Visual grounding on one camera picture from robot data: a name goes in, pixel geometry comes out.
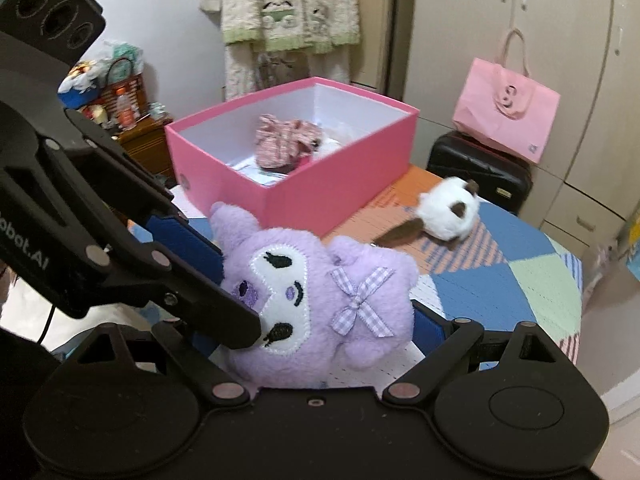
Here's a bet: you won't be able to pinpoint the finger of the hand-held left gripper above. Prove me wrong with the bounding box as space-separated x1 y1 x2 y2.
85 242 263 352
62 109 224 285

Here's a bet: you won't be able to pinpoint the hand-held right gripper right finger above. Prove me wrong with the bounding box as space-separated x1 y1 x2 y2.
382 300 573 406

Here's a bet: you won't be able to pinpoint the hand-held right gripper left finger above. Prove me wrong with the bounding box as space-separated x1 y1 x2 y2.
75 321 251 407

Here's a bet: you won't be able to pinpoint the purple plush toy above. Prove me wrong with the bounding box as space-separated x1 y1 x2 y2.
209 201 420 390

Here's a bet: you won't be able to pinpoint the white plush toy brown ears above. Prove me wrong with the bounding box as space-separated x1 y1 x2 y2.
372 176 483 251

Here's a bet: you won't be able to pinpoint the pink cardboard box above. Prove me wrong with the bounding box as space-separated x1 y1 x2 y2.
165 76 419 236

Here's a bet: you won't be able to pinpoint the patchwork blanket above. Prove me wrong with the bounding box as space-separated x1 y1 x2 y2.
50 165 586 391

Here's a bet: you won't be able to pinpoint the wooden cabinet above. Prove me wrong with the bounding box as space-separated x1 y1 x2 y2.
117 115 177 182

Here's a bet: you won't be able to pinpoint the orange drink bottle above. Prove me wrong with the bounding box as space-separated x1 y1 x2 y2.
114 86 139 131

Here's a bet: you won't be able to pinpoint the pink plaid cloth toy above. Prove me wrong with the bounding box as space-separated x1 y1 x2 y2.
255 114 323 170

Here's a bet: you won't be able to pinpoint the woven basket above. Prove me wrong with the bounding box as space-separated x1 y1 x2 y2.
102 57 151 131

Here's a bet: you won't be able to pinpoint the black suitcase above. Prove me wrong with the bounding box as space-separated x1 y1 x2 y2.
426 130 533 216

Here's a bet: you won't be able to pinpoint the white plastic bag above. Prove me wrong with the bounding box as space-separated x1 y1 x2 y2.
97 39 147 86

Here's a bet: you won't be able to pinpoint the colourful paper bag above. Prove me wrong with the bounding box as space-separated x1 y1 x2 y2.
617 220 640 282

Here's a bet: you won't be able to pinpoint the pink tote bag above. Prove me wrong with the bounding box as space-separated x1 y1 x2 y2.
452 29 561 165

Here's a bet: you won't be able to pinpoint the cream knitted sweater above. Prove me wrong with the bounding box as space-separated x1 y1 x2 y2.
200 0 361 101

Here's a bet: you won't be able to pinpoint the beige wardrobe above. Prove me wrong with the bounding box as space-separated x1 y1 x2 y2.
400 0 640 246

